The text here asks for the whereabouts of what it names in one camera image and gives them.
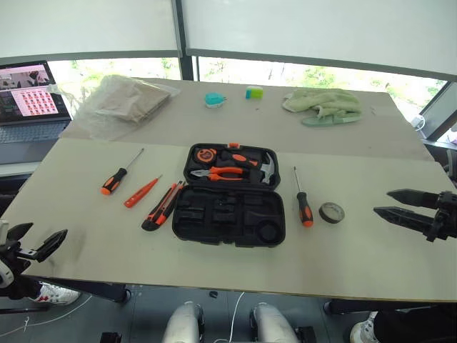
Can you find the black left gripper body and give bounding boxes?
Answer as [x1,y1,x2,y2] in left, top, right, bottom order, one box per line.
[0,232,36,276]

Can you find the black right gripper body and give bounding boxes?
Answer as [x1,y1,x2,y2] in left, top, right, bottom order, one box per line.
[424,191,457,243]

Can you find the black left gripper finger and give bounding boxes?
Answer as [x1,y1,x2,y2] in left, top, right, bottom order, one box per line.
[34,229,68,264]
[6,222,34,247]

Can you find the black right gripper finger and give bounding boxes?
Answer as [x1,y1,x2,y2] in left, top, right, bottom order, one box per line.
[373,206,436,237]
[386,189,440,210]

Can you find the black orange Phillips screwdriver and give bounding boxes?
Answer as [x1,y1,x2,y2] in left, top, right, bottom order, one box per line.
[101,148,145,196]

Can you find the red test pen screwdriver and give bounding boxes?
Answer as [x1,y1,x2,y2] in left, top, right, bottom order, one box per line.
[124,174,164,209]

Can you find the orange black utility knife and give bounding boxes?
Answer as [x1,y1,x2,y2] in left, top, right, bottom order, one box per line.
[141,181,185,232]

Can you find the black tool case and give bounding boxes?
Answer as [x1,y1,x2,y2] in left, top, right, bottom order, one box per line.
[171,142,286,248]

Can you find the black trouser leg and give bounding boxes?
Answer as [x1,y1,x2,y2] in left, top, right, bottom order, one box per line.
[9,274,42,301]

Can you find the white red sneaker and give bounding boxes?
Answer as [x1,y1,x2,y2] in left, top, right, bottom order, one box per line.
[34,282,81,305]

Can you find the black table leg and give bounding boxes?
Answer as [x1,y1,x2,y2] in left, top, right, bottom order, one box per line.
[42,277,131,304]

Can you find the black tape roll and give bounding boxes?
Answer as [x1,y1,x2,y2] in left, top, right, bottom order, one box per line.
[318,202,346,224]

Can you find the dark framed monitor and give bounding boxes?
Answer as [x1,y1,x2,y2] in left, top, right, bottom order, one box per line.
[416,81,457,142]

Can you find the light green flat slipper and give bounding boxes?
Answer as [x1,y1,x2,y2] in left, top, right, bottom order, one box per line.
[301,112,360,126]

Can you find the black trousers of bystander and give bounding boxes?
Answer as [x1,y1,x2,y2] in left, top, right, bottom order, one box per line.
[371,303,457,343]

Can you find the open laptop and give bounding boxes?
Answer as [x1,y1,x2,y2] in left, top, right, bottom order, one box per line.
[0,61,73,165]

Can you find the light green towel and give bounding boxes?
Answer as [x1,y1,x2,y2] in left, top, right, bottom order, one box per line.
[282,88,363,121]

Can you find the silver rounded robot leg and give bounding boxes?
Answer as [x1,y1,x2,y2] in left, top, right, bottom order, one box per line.
[162,302,206,343]
[249,302,301,343]

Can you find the clear bag with brown cloth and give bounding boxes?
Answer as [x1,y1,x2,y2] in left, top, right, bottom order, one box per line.
[48,74,181,141]

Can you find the orange tape measure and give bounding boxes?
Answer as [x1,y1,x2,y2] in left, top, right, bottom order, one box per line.
[195,148,217,166]

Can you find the white roller blind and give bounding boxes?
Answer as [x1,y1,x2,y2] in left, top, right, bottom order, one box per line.
[0,0,183,60]
[181,0,457,81]

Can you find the teal plastic gadget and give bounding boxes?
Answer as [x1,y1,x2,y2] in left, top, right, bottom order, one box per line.
[204,91,228,109]

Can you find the claw hammer orange black handle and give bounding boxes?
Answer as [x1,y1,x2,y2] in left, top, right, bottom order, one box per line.
[218,149,278,185]

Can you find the orange handled pliers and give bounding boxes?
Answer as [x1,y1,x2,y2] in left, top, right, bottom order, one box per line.
[190,166,248,182]

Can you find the white floor cable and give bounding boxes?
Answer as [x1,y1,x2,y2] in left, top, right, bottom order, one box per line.
[228,292,247,343]

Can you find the dark window frame post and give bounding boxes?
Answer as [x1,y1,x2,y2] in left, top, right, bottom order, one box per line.
[172,0,196,81]

